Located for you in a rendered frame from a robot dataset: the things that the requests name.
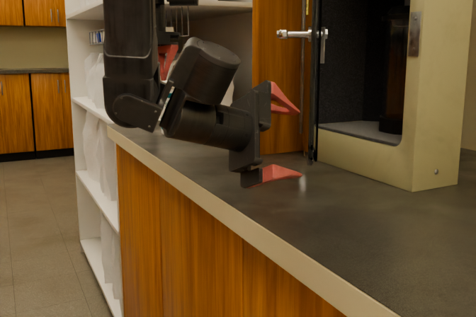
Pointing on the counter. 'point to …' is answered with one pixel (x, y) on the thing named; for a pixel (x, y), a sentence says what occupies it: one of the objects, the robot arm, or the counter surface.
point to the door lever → (293, 34)
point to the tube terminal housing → (422, 89)
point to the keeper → (414, 34)
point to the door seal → (319, 63)
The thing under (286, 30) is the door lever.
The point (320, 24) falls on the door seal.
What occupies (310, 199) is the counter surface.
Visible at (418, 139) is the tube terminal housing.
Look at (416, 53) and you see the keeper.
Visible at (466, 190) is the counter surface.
